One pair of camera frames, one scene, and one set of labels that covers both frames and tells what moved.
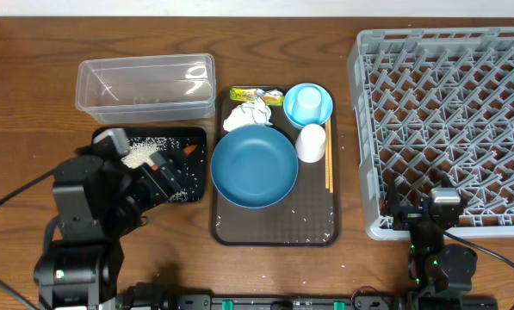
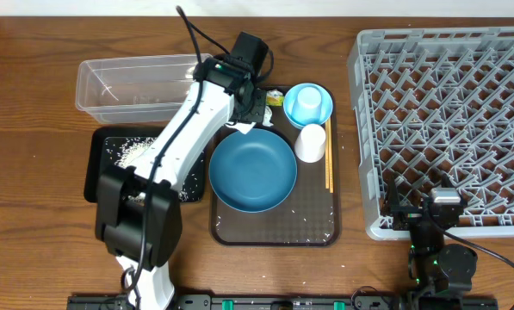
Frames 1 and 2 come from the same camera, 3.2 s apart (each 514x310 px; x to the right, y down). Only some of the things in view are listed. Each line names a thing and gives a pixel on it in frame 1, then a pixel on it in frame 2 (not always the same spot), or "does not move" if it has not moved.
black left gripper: x=163 y=173 → x=254 y=106
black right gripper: x=411 y=215 does not move
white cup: x=311 y=143 does not move
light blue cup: x=308 y=105 does not move
